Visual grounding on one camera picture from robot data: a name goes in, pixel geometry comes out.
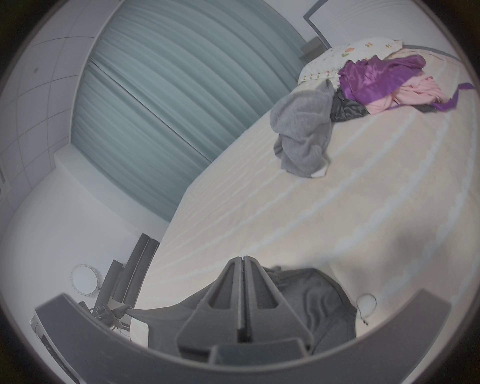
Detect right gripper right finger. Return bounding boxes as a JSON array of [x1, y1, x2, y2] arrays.
[[244, 256, 315, 347]]

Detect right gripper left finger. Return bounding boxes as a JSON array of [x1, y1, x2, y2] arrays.
[[176, 256, 244, 353]]

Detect black T-shirt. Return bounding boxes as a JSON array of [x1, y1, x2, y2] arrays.
[[133, 266, 357, 355]]

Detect bed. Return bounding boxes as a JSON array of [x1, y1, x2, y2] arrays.
[[129, 0, 480, 355]]

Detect black dressing table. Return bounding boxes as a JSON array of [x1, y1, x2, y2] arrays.
[[94, 259, 124, 306]]

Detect blue-green curtain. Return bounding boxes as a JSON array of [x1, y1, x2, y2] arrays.
[[69, 64, 212, 224], [88, 0, 314, 162]]

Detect black garment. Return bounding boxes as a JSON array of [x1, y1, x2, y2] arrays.
[[330, 89, 370, 122]]

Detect purple garment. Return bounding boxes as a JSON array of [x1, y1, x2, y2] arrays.
[[337, 54, 476, 112]]

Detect pink garment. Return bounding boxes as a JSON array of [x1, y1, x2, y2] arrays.
[[365, 75, 451, 115]]

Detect white printed pillow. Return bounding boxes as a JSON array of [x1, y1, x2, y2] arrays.
[[297, 38, 404, 85]]

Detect grey bedside table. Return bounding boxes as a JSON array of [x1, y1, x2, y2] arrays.
[[299, 37, 327, 62]]

